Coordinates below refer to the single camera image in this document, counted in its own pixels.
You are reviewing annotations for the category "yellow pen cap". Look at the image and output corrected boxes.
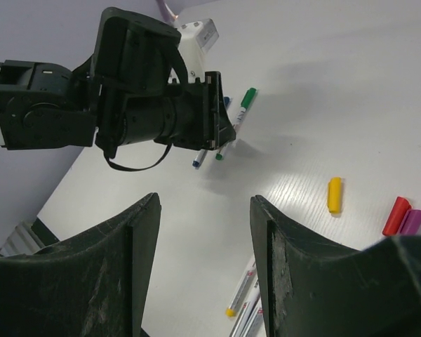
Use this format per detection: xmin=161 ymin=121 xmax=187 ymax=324
xmin=327 ymin=177 xmax=342 ymax=214

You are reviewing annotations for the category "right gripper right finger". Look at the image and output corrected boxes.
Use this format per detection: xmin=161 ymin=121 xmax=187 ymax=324
xmin=250 ymin=195 xmax=421 ymax=336

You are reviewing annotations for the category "green pen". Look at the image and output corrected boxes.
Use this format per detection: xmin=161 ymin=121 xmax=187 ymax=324
xmin=215 ymin=88 xmax=258 ymax=161

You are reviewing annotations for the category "yellow pen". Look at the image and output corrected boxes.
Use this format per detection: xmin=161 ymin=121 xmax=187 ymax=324
xmin=225 ymin=256 xmax=256 ymax=317

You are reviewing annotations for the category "aluminium frame rail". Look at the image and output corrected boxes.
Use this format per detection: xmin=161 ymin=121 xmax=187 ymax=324
xmin=0 ymin=218 xmax=60 ymax=256

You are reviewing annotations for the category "red pen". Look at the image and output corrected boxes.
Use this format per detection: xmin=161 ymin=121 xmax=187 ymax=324
xmin=229 ymin=279 xmax=260 ymax=337

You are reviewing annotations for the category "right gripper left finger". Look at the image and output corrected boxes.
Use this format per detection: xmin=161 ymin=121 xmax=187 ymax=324
xmin=0 ymin=193 xmax=161 ymax=336

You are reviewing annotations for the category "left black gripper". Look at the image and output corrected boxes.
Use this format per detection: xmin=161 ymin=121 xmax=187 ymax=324
xmin=122 ymin=71 xmax=236 ymax=150

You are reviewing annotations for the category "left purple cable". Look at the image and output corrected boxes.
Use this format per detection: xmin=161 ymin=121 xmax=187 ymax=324
xmin=156 ymin=0 xmax=178 ymax=20

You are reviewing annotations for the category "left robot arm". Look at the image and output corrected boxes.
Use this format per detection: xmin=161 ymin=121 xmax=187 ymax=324
xmin=0 ymin=7 xmax=236 ymax=171

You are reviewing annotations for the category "purple pen cap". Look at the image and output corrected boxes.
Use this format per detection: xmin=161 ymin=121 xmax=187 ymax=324
xmin=399 ymin=209 xmax=421 ymax=235

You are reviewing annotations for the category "red pen cap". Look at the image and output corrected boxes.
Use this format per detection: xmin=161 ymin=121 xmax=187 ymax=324
xmin=382 ymin=197 xmax=411 ymax=237

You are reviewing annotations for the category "blue pen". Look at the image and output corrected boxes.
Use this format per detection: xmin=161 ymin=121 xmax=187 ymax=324
xmin=192 ymin=96 xmax=232 ymax=169

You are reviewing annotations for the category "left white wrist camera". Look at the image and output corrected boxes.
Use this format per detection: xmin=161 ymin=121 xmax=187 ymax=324
xmin=176 ymin=18 xmax=219 ymax=83

